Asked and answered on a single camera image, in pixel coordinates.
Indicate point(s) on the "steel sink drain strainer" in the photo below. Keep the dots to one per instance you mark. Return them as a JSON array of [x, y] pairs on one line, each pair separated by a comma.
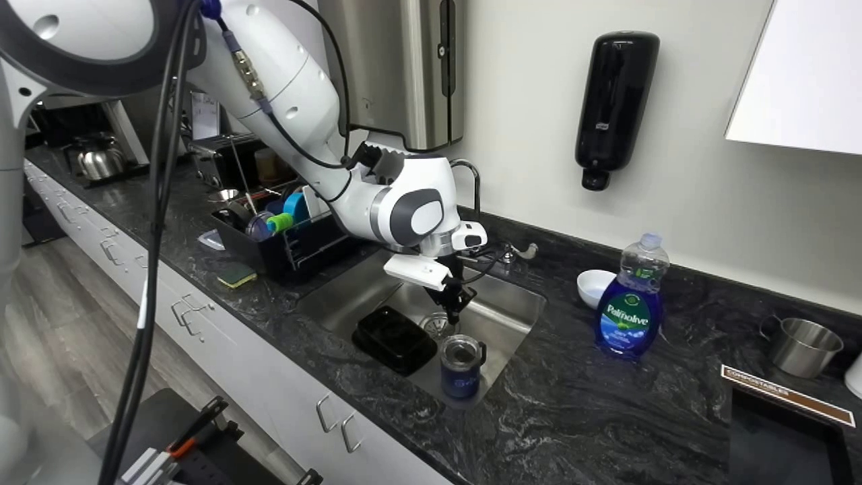
[[433, 322]]

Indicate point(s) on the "small blue white packet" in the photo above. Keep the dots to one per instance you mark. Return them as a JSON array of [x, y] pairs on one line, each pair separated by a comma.
[[212, 239]]

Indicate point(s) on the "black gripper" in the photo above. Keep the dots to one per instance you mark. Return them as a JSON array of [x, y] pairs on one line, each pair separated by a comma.
[[458, 273]]

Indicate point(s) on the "black flat countertop appliance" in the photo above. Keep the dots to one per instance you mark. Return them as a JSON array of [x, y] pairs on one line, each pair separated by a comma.
[[781, 447]]

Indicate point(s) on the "chrome faucet side lever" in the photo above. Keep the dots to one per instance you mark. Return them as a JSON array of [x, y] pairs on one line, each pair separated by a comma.
[[520, 249]]

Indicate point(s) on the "black wall soap dispenser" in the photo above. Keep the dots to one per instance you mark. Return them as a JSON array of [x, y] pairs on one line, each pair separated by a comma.
[[614, 98]]

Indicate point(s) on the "steel kettle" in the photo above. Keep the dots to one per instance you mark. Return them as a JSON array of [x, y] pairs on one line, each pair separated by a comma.
[[95, 160]]

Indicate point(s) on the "black breadboard table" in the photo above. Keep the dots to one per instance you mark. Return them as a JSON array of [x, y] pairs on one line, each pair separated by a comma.
[[178, 447]]

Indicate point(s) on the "small white bowl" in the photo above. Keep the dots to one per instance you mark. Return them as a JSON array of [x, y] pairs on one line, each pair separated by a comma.
[[593, 286]]

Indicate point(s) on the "white upper cabinet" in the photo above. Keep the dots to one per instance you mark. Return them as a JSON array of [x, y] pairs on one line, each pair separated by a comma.
[[799, 70]]

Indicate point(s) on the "white base cabinet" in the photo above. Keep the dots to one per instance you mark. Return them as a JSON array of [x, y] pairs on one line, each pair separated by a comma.
[[271, 377]]

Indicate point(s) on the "chrome sink faucet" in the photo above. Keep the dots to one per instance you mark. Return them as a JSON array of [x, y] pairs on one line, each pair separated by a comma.
[[476, 184]]

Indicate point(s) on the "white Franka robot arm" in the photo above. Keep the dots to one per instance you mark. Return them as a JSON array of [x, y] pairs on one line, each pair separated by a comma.
[[271, 70]]

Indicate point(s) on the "black ribbed dish rack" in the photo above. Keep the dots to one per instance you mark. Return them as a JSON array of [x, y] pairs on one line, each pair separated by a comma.
[[305, 251]]

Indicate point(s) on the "black plastic food container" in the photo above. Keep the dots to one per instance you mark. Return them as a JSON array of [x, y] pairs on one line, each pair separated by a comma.
[[394, 340]]

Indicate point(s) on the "steel paper towel dispenser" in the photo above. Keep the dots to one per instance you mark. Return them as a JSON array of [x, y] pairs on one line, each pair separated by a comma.
[[422, 70]]

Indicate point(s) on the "stainless steel sink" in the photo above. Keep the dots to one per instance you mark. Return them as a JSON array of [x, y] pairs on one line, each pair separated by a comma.
[[512, 313]]

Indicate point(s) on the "blue dish soap bottle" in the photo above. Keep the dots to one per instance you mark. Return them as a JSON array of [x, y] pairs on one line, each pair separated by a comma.
[[629, 313]]

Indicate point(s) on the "stainless steel cup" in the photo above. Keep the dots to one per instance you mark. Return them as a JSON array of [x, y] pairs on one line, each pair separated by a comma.
[[806, 344]]

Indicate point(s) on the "blue bowl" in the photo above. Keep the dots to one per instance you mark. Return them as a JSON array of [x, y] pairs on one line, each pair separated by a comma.
[[298, 206]]

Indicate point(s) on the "dark blue steel thermos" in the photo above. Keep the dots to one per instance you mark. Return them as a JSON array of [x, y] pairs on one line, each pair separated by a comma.
[[461, 375]]

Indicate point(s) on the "yellow green sponge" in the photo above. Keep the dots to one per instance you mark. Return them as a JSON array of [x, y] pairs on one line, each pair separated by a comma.
[[235, 276]]

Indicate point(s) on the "white round object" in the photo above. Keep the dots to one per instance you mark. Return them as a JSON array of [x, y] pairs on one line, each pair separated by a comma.
[[856, 375]]

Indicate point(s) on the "orange black pen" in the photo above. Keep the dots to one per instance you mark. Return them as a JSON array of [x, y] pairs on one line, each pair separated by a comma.
[[189, 431]]

